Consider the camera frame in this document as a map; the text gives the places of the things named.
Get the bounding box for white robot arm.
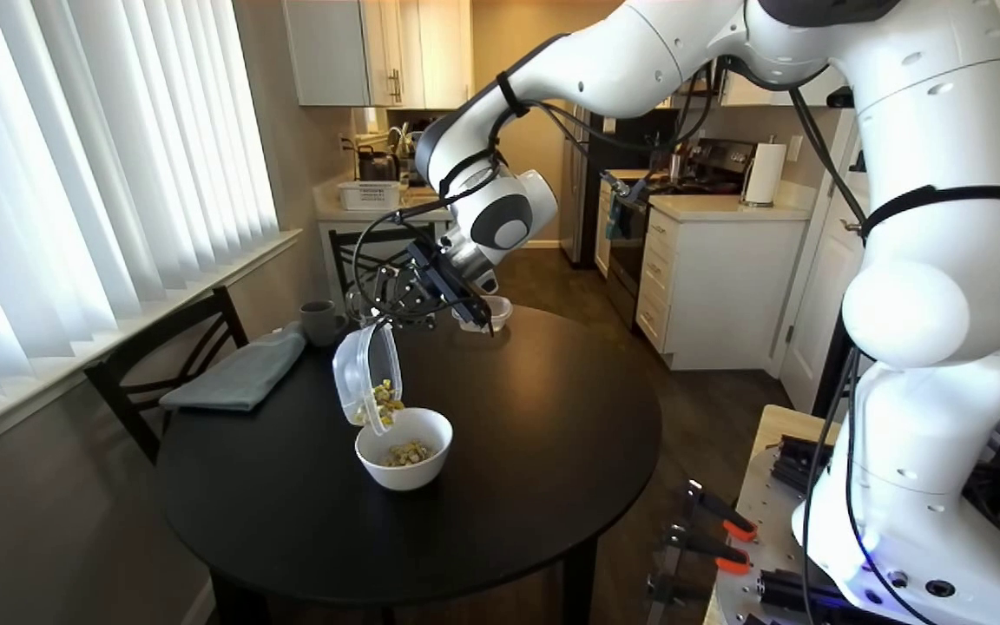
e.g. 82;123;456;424
415;0;1000;625

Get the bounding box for black chair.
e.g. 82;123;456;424
329;226;430;304
86;289;245;458

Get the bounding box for white vertical blinds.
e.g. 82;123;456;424
0;0;277;388

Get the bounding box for black chair back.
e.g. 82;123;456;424
329;226;430;304

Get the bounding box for yellow food pieces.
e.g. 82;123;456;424
352;378;434;466

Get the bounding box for orange handled clamp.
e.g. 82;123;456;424
669;523;749;575
685;480;756;542

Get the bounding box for white kitchen island cabinet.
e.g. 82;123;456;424
634;193;810;373

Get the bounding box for dark grey mug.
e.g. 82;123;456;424
300;302;345;348

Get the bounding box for grey folded cloth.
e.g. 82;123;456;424
164;330;307;412

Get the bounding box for kitchen sink counter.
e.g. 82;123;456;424
314;171;434;302

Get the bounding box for orange handled clamp lower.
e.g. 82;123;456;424
669;523;749;575

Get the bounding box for clear plastic lid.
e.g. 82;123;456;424
459;296;515;333

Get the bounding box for black chair left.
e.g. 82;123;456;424
86;289;245;458

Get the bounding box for clear plastic lunchbox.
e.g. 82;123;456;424
329;328;402;424

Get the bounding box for round black table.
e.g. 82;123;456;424
156;310;658;625

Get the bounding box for wooden side table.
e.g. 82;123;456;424
702;405;822;625

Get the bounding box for white ceramic bowl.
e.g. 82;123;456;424
354;405;456;494

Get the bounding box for white upper cabinets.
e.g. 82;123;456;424
281;0;473;111

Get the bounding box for orange handled clamp upper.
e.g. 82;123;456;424
685;480;756;542

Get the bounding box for paper towel roll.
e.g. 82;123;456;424
744;144;786;205

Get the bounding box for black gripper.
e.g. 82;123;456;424
374;241;489;333

